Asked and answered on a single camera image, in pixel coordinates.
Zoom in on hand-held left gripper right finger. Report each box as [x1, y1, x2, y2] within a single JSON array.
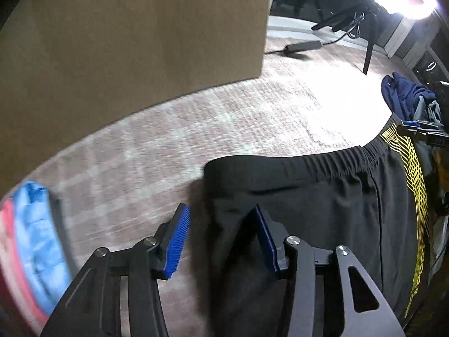
[[254, 204, 406, 337]]

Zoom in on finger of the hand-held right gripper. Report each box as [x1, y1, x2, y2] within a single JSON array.
[[397, 120, 449, 146]]

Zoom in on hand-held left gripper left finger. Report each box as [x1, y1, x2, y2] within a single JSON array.
[[40, 203, 192, 337]]

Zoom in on black shorts with yellow pattern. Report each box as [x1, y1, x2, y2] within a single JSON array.
[[203, 112, 443, 337]]

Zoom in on light grey garment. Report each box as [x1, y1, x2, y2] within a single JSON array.
[[414, 100, 444, 129]]

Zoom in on navy blue garment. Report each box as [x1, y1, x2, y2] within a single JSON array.
[[382, 72, 437, 123]]

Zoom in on black tripod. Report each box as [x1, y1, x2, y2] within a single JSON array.
[[310, 2, 384, 76]]

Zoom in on dark grey folded garment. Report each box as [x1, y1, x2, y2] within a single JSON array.
[[47, 195, 78, 288]]

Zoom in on blue striped shirt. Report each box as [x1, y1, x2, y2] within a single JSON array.
[[12, 181, 72, 316]]

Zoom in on black power adapter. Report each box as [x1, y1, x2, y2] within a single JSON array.
[[283, 40, 322, 55]]

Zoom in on pink garment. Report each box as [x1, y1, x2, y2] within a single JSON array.
[[0, 198, 50, 327]]

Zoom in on wooden panel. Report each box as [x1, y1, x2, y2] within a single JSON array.
[[0, 0, 279, 197]]

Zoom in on black cable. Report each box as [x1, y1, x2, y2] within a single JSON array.
[[321, 10, 367, 46]]

